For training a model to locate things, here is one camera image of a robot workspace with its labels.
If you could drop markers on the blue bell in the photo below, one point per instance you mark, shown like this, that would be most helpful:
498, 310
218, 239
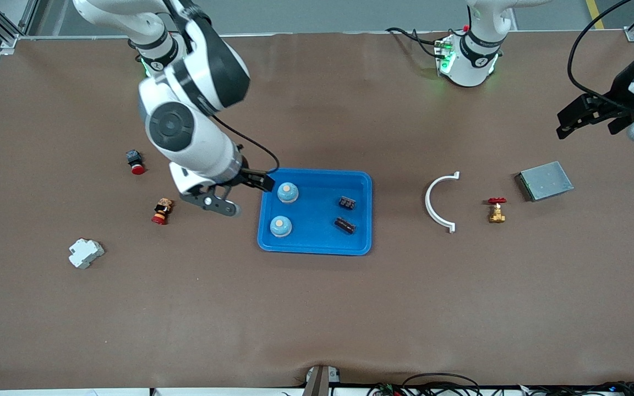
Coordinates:
280, 226
287, 192

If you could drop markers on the white circuit breaker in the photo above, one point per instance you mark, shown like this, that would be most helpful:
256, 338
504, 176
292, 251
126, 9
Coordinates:
85, 254

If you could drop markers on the grey metal box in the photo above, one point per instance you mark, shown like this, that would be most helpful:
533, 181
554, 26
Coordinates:
545, 181

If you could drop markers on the red push button black base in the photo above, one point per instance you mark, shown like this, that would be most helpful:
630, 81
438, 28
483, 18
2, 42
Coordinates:
134, 159

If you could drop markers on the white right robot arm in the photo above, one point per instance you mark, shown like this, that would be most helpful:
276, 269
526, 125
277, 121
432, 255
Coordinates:
171, 125

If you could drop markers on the blue plastic tray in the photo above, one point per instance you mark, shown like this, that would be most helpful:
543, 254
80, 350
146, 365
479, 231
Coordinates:
317, 242

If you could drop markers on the grey metal bracket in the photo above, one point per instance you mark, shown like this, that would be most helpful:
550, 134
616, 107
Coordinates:
320, 382

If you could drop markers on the small black connector block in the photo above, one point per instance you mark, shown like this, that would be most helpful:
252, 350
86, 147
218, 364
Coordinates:
347, 203

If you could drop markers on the white curved pipe clamp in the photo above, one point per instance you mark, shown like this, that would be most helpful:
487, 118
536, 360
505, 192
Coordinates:
427, 202

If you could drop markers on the brown cylindrical electrolytic capacitor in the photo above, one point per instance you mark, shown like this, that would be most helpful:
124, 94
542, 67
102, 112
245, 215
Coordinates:
345, 225

